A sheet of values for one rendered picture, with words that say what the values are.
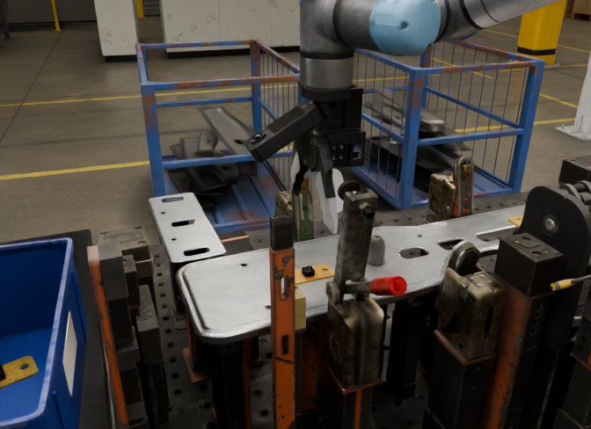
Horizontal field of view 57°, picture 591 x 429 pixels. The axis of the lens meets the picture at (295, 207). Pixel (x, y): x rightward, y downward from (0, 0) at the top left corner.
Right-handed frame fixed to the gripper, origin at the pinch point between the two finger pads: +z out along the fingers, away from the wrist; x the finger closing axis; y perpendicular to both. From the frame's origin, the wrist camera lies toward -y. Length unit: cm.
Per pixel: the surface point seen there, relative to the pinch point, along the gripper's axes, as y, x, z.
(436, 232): 28.4, 5.1, 10.8
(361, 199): -0.7, -17.4, -10.1
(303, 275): -0.9, -0.1, 10.8
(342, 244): -1.9, -15.4, -3.1
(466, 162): 40.4, 13.8, 1.2
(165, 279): -17, 55, 41
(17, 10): -128, 1189, 66
